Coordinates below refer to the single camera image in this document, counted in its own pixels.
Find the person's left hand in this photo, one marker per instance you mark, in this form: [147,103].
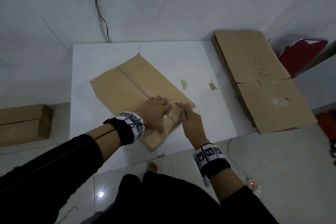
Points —
[153,111]

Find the person's right hand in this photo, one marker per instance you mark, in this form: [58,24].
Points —
[194,129]

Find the brown cardboard box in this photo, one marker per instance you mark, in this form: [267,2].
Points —
[21,126]
[118,87]
[241,53]

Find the stack of boxes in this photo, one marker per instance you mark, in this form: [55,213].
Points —
[223,58]

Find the person's left forearm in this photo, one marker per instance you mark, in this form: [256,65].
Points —
[105,145]

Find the person's right forearm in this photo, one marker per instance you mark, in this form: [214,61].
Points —
[231,187]

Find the person's black trouser legs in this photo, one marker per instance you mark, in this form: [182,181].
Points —
[162,200]

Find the red crate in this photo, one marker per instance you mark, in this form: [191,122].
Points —
[328,126]

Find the clear tape scrap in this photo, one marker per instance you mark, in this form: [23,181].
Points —
[183,84]
[160,156]

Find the brown tape scrap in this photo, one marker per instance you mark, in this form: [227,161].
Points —
[213,86]

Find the white table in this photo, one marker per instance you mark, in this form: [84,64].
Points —
[105,53]

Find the white connector with red light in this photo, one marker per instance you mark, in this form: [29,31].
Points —
[252,184]

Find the red chair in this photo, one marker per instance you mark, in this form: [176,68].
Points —
[302,55]

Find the white side desk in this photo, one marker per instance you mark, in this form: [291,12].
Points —
[320,87]

